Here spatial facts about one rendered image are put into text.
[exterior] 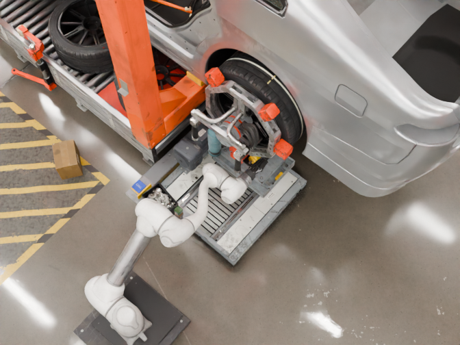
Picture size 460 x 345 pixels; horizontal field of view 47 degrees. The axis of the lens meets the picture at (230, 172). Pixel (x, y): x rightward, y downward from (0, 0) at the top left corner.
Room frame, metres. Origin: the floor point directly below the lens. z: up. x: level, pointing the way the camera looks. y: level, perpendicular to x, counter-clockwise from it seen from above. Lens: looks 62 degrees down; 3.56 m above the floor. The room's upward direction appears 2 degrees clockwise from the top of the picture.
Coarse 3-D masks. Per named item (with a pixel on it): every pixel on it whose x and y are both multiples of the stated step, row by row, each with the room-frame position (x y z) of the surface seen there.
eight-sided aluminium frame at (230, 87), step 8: (208, 88) 1.90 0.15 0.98; (216, 88) 1.86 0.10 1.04; (224, 88) 1.82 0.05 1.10; (232, 88) 1.81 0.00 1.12; (240, 88) 1.81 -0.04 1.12; (208, 96) 1.90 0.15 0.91; (240, 96) 1.76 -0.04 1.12; (248, 96) 1.76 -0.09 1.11; (208, 104) 1.91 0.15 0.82; (216, 104) 1.94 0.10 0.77; (248, 104) 1.71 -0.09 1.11; (256, 104) 1.71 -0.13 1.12; (208, 112) 1.90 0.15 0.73; (216, 112) 1.92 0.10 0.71; (256, 112) 1.67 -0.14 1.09; (224, 120) 1.88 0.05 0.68; (272, 120) 1.66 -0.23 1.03; (264, 128) 1.63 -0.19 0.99; (272, 128) 1.65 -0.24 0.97; (272, 136) 1.59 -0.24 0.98; (280, 136) 1.62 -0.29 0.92; (248, 144) 1.75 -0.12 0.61; (272, 144) 1.59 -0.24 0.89; (256, 152) 1.65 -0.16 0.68; (264, 152) 1.62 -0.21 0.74; (272, 152) 1.58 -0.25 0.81
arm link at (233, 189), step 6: (228, 180) 1.44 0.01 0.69; (234, 180) 1.45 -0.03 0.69; (240, 180) 1.45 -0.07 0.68; (222, 186) 1.41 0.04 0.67; (228, 186) 1.40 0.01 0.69; (234, 186) 1.40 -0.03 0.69; (240, 186) 1.41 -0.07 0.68; (222, 192) 1.37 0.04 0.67; (228, 192) 1.36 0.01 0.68; (234, 192) 1.37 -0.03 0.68; (240, 192) 1.38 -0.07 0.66; (222, 198) 1.34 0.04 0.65; (228, 198) 1.33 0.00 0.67; (234, 198) 1.34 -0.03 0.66
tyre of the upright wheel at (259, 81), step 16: (224, 64) 2.02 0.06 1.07; (240, 64) 1.96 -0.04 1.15; (240, 80) 1.86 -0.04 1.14; (256, 80) 1.83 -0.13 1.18; (272, 80) 1.84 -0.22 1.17; (272, 96) 1.75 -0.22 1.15; (288, 96) 1.77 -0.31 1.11; (288, 112) 1.70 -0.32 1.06; (288, 128) 1.64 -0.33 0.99; (304, 128) 1.72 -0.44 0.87
